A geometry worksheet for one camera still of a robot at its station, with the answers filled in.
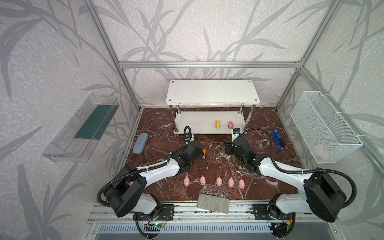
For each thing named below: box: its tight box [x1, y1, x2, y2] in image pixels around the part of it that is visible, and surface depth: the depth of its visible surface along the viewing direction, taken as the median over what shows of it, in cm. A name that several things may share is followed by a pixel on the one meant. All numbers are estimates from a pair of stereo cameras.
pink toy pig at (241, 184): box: [239, 178, 246, 189], surface depth 83 cm
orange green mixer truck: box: [215, 120, 221, 130], surface depth 103 cm
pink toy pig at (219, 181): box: [216, 176, 223, 187], surface depth 84 cm
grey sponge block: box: [197, 193, 230, 214], surface depth 75 cm
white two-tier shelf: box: [166, 80, 260, 135], surface depth 87 cm
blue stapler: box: [272, 130, 286, 152], surface depth 100 cm
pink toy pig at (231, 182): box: [228, 177, 235, 187], surface depth 84 cm
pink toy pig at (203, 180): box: [200, 175, 207, 186], surface depth 84 cm
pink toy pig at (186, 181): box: [184, 176, 190, 187], surface depth 84 cm
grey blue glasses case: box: [132, 132, 149, 155], surface depth 99 cm
